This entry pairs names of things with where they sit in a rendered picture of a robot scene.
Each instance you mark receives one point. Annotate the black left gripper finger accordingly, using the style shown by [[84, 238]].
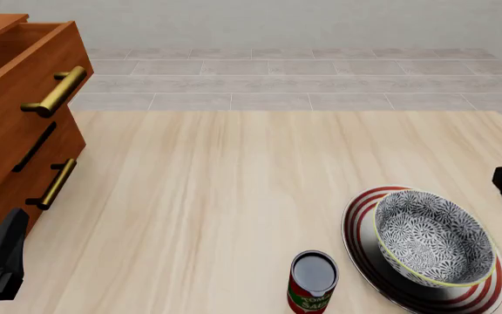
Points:
[[10, 238]]

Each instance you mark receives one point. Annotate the black patterned bowl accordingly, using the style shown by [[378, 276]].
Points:
[[434, 238]]

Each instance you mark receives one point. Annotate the plate with red rings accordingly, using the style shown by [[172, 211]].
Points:
[[360, 235]]

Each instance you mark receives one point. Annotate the closed wooden drawer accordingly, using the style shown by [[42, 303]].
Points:
[[11, 193]]

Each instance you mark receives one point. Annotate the open wooden drawer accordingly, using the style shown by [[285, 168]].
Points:
[[20, 65]]

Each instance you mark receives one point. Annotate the red tomato sauce tin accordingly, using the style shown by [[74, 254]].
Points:
[[314, 281]]

